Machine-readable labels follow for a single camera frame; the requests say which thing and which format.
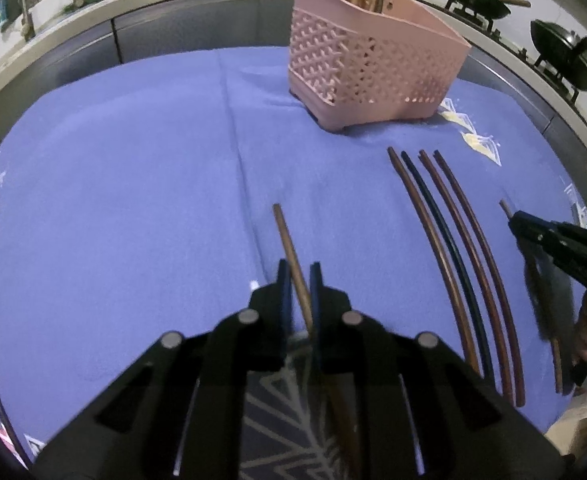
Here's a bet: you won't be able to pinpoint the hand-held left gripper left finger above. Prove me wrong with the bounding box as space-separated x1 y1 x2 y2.
28 260 294 480

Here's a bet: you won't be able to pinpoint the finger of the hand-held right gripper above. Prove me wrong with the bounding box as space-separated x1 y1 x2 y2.
508 216 587 287
515 210 587 249

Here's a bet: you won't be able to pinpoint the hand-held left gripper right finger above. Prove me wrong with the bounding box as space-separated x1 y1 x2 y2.
309 261 569 480

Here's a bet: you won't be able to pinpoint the dark blue chopstick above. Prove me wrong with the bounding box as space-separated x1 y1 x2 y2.
401 150 495 386

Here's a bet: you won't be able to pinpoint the pink plastic utensil basket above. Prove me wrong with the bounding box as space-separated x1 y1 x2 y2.
288 0 473 133

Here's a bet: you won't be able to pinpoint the black lidded wok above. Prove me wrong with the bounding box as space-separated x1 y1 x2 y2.
529 19 587 92

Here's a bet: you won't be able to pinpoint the black gas stove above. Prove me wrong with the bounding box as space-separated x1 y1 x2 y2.
443 0 587 136

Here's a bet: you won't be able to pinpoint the printed blue tablecloth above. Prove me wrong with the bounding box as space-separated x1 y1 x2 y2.
0 45 587 480

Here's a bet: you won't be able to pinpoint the grey kitchen counter cabinets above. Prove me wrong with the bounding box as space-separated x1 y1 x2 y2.
0 0 587 186

